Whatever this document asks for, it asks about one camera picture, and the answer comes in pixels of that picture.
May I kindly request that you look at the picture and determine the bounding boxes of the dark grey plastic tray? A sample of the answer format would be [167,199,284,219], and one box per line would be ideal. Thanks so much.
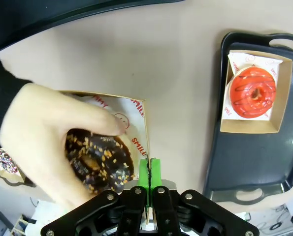
[202,31,293,206]

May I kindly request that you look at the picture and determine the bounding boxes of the person's right hand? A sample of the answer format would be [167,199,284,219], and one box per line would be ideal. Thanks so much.
[0,83,127,212]

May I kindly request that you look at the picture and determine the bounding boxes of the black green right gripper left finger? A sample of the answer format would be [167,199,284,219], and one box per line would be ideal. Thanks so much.
[40,159,151,236]

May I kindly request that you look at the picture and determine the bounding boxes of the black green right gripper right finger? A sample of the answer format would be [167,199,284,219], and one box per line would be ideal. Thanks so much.
[150,158,260,236]

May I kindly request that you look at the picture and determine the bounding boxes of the wooden crate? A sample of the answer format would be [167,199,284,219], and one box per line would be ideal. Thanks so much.
[14,213,29,233]

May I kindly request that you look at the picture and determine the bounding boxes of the red glazed donut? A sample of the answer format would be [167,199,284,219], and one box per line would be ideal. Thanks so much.
[226,67,277,118]

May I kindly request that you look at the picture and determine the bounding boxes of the dark donut with coloured sprinkles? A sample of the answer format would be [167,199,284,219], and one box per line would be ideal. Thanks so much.
[0,148,20,175]

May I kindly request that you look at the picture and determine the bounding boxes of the chocolate nut donut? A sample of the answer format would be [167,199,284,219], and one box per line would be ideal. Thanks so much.
[64,129,137,196]

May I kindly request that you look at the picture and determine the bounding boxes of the white red-printed paper liner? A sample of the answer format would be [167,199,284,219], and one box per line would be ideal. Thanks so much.
[224,50,282,121]
[83,94,147,182]

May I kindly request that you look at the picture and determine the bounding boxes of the loose black floor cables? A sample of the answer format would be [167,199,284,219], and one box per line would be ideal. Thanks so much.
[258,204,293,233]

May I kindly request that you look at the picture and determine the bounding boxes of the white plastic bag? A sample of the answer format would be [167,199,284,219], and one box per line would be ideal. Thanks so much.
[33,200,72,228]

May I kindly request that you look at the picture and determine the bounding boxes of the black sleeved right forearm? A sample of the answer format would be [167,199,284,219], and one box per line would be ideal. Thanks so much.
[0,31,35,148]

